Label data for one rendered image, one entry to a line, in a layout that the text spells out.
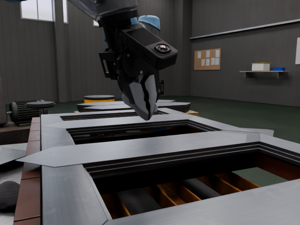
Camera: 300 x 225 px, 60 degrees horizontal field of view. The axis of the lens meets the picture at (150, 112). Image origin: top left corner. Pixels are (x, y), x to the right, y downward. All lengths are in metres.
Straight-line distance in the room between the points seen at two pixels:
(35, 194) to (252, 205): 0.40
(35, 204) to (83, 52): 10.49
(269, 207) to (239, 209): 0.05
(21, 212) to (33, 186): 0.11
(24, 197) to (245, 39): 10.69
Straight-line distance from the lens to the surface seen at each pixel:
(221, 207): 0.46
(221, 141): 0.87
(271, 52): 10.33
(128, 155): 0.71
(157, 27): 0.93
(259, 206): 0.49
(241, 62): 11.01
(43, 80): 10.51
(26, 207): 0.53
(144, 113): 0.52
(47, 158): 0.72
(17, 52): 10.41
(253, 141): 0.90
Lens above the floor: 1.06
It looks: 8 degrees down
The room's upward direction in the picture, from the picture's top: straight up
